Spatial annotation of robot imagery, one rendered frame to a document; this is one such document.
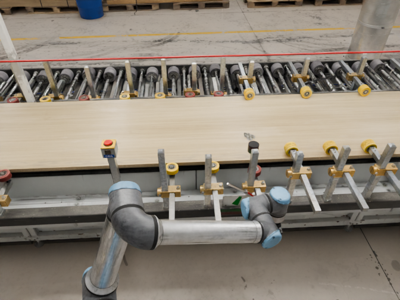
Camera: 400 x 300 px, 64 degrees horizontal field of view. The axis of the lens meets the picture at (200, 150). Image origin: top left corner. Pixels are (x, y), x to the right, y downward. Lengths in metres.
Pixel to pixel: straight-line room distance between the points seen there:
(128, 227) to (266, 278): 1.65
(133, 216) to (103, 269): 0.42
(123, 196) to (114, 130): 1.19
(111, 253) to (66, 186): 1.00
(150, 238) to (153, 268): 1.52
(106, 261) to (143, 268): 1.21
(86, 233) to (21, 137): 0.85
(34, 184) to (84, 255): 0.75
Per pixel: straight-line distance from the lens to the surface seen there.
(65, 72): 3.25
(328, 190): 2.09
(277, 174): 2.19
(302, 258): 2.72
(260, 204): 1.41
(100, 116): 2.45
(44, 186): 2.32
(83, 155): 2.15
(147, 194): 2.19
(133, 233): 1.08
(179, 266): 2.58
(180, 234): 1.13
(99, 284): 1.55
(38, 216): 2.17
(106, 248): 1.34
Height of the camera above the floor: 2.26
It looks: 42 degrees down
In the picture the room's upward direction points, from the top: straight up
